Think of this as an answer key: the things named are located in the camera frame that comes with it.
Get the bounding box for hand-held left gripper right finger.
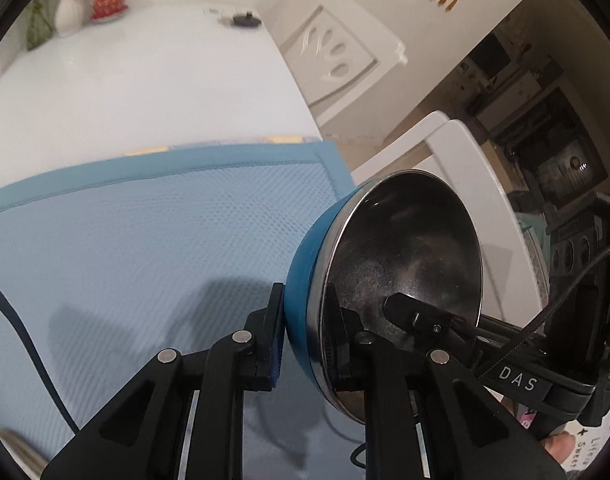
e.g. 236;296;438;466
325;285;566;480

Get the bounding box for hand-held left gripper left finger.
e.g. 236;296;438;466
41;282;287;480

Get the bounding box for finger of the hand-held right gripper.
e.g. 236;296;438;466
383;292;481;347
478;315;533;343

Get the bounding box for blue steel bowl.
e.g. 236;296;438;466
285;169;484;423

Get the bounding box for person's right hand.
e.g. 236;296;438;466
542;432;581;466

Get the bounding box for white printed cloth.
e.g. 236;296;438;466
565;405;610;480

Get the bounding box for white chair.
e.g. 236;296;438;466
277;0;408;128
385;110;546;341

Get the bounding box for blue woven table mat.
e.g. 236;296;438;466
0;141;371;480

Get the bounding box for dark shelf unit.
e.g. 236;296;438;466
455;35;610;211

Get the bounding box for small black object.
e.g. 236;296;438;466
231;10;262;30

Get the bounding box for white ceramic vase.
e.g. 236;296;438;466
54;0;86;38

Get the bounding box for glass vase with green stems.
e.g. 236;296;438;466
25;0;56;52

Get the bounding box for braided black gripper cable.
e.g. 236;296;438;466
478;245;610;378

